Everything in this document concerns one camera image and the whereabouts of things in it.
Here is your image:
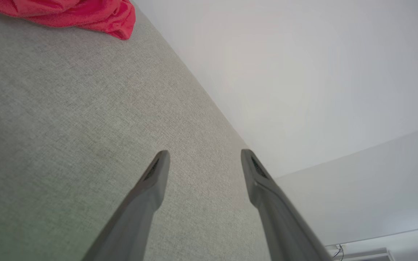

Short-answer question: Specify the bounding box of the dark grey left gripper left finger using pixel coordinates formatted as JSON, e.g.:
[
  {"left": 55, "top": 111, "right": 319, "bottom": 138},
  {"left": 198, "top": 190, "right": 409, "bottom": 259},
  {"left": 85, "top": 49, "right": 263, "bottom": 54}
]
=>
[{"left": 81, "top": 150, "right": 171, "bottom": 261}]

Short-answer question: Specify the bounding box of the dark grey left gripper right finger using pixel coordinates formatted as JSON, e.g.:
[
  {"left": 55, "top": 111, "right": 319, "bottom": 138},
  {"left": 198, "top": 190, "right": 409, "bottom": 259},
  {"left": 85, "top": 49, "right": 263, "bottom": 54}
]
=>
[{"left": 241, "top": 149, "right": 333, "bottom": 261}]

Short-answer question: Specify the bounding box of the red shirt with white sleeves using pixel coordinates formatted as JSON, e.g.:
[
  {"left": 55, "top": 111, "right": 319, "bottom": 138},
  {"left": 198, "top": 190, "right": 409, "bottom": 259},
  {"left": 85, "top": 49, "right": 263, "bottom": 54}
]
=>
[{"left": 0, "top": 0, "right": 136, "bottom": 40}]

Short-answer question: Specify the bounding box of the grey white shelf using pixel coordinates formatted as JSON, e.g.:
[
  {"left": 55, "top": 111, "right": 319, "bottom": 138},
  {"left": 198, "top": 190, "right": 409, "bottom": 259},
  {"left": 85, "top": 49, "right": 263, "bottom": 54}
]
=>
[{"left": 325, "top": 248, "right": 395, "bottom": 261}]

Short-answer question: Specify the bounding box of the grey fabric sofa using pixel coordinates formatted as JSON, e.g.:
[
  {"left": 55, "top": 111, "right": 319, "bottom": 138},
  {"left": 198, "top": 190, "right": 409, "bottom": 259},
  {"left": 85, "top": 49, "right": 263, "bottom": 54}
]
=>
[{"left": 0, "top": 0, "right": 278, "bottom": 261}]

